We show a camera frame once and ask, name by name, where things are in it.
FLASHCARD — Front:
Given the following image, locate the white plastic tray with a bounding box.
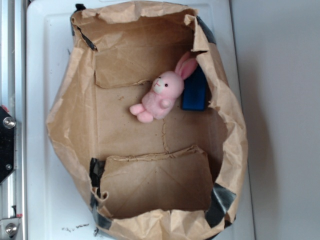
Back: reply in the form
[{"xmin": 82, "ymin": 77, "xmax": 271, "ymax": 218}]
[{"xmin": 25, "ymin": 2, "xmax": 256, "ymax": 240}]

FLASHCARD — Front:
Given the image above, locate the brown paper bag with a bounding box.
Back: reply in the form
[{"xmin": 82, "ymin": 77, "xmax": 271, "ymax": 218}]
[{"xmin": 46, "ymin": 1, "xmax": 248, "ymax": 240}]

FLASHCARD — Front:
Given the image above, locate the aluminium frame rail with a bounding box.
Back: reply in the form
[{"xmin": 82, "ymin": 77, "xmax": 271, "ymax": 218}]
[{"xmin": 0, "ymin": 0, "xmax": 29, "ymax": 240}]

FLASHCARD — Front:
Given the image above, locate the black metal bracket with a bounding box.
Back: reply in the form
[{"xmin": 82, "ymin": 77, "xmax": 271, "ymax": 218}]
[{"xmin": 0, "ymin": 106, "xmax": 16, "ymax": 184}]

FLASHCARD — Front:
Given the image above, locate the blue rectangular block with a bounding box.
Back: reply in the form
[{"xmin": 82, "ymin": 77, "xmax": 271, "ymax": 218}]
[{"xmin": 182, "ymin": 66, "xmax": 207, "ymax": 111}]

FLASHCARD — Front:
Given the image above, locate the pink plush bunny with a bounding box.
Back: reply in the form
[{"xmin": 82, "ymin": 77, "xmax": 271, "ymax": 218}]
[{"xmin": 129, "ymin": 51, "xmax": 198, "ymax": 123}]

